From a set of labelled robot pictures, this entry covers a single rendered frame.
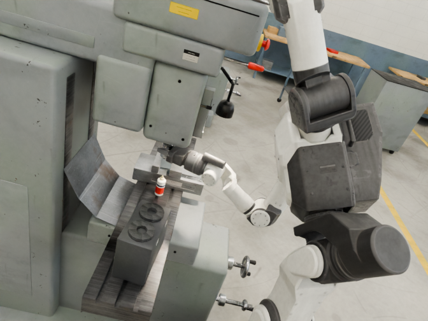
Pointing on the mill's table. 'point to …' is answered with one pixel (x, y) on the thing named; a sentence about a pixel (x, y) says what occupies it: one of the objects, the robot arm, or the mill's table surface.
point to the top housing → (202, 20)
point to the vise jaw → (176, 171)
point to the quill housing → (173, 104)
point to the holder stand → (141, 242)
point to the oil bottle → (160, 186)
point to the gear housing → (172, 49)
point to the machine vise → (139, 174)
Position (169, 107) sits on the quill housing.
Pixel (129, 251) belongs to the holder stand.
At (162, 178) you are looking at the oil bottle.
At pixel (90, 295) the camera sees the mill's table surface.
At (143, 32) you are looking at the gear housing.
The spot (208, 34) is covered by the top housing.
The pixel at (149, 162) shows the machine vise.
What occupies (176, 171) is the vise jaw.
